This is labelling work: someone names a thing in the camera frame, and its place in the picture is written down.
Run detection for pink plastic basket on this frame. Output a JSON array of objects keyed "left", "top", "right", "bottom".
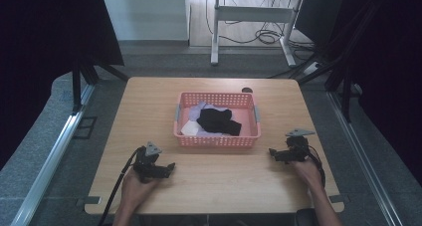
[{"left": 172, "top": 92, "right": 262, "bottom": 149}]

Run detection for aluminium floor rail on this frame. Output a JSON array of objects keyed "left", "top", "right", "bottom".
[
  {"left": 9, "top": 83, "right": 98, "bottom": 226},
  {"left": 326, "top": 83, "right": 404, "bottom": 226}
]

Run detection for white cloth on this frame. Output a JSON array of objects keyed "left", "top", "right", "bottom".
[{"left": 180, "top": 119, "right": 201, "bottom": 136}]

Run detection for person's right hand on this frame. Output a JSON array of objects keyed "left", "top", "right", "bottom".
[{"left": 291, "top": 156, "right": 325, "bottom": 191}]

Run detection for grey table edge bracket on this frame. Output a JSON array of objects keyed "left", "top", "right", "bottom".
[
  {"left": 327, "top": 193, "right": 350, "bottom": 204},
  {"left": 76, "top": 195, "right": 103, "bottom": 208}
]

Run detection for black curtain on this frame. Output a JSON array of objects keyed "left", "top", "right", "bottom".
[
  {"left": 0, "top": 0, "right": 125, "bottom": 170},
  {"left": 295, "top": 0, "right": 422, "bottom": 187}
]

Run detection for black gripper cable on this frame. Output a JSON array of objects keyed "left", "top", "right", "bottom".
[
  {"left": 97, "top": 145, "right": 147, "bottom": 226},
  {"left": 308, "top": 144, "right": 326, "bottom": 188}
]

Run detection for person's left hand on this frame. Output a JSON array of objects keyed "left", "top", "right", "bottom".
[{"left": 119, "top": 167, "right": 161, "bottom": 214}]

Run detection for white power strip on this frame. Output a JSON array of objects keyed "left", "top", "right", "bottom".
[{"left": 303, "top": 61, "right": 323, "bottom": 77}]

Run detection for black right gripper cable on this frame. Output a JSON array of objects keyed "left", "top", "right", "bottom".
[{"left": 308, "top": 144, "right": 326, "bottom": 188}]

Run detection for black metal stand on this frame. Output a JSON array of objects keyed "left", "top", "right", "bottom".
[{"left": 71, "top": 55, "right": 130, "bottom": 113}]

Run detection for white metal desk frame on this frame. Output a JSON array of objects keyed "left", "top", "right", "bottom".
[{"left": 210, "top": 0, "right": 305, "bottom": 69}]

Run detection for black cloth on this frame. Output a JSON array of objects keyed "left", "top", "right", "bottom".
[{"left": 195, "top": 108, "right": 243, "bottom": 137}]

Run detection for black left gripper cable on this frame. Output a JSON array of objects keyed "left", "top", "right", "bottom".
[{"left": 97, "top": 145, "right": 147, "bottom": 226}]

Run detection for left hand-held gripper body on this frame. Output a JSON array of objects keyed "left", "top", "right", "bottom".
[{"left": 132, "top": 140, "right": 167, "bottom": 184}]

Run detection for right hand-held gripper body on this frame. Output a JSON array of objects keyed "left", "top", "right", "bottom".
[{"left": 280, "top": 127, "right": 317, "bottom": 164}]

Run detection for black floor cables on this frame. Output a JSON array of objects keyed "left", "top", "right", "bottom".
[{"left": 204, "top": 0, "right": 317, "bottom": 53}]

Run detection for black seat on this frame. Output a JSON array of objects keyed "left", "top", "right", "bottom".
[{"left": 294, "top": 207, "right": 320, "bottom": 226}]

